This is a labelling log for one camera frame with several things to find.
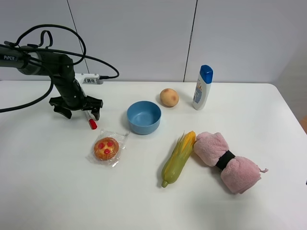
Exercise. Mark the blue bowl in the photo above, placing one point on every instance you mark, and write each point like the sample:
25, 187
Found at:
144, 117

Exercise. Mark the red and white marker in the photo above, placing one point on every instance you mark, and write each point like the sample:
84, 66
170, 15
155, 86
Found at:
91, 121

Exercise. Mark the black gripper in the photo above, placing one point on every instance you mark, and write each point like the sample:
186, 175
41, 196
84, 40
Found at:
72, 98

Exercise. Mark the peach fruit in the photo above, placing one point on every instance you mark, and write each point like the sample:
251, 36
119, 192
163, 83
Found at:
169, 97

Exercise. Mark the wrapped orange tart pastry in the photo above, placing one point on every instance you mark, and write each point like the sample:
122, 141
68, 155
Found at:
107, 148

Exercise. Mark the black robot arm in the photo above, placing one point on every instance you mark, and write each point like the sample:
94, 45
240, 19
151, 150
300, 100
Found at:
62, 76

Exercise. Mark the pink rolled towel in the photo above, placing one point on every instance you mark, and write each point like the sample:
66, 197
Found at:
237, 173

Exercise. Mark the white blue shampoo bottle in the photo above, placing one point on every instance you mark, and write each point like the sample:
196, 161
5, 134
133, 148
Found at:
202, 87

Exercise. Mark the corn cob with husk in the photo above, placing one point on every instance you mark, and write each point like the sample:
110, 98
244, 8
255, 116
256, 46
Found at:
176, 162

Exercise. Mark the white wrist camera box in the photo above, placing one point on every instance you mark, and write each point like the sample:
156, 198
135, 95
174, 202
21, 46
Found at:
93, 79

